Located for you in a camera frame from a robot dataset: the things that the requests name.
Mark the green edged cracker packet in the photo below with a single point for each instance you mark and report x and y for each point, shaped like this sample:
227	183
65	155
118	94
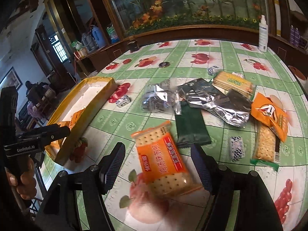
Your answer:
267	148

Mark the yellow rimmed white tray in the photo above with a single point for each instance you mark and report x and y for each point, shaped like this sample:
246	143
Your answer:
79	107

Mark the framed wall picture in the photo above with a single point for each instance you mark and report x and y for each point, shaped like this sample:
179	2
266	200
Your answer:
11	79

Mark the orange chip bag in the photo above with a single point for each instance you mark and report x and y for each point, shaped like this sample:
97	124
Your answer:
271	115

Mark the silver foil snack bag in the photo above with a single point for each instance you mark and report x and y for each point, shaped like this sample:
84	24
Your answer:
233	107

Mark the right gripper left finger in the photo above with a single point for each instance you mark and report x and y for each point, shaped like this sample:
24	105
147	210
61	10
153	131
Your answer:
59	209

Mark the person left hand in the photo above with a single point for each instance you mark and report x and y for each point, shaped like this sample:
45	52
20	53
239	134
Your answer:
27	187

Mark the white spray bottle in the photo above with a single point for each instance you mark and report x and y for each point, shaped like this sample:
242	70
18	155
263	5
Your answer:
263	34

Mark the fruit pattern green tablecloth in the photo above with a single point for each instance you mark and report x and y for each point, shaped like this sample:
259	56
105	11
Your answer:
190	59

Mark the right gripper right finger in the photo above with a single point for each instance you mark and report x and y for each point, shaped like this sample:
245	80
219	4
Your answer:
256	209

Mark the blue white milk candy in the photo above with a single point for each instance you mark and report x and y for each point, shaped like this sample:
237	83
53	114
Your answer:
236	147

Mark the blue water jug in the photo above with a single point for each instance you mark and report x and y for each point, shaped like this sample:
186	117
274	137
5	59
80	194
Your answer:
98	36

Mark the clear bag sunflower seeds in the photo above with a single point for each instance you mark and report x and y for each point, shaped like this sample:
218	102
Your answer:
162	97

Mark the grey water jug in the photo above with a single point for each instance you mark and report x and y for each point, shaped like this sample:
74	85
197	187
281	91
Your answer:
88	42

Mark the purple bottles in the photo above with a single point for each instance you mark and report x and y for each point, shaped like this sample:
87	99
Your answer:
294	36

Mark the orange cracker packet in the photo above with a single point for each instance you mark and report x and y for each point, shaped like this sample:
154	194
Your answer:
163	168

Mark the green label bottle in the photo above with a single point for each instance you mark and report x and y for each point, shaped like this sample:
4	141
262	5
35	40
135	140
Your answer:
112	33

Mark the round black bottle cap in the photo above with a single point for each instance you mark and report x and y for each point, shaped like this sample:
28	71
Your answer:
164	64

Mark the small black box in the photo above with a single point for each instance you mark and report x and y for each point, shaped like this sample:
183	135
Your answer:
133	46

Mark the yellow green cracker packet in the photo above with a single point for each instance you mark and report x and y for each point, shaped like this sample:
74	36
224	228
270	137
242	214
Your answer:
229	81

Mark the dark green snack packet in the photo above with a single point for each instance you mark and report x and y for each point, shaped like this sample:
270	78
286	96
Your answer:
191	128

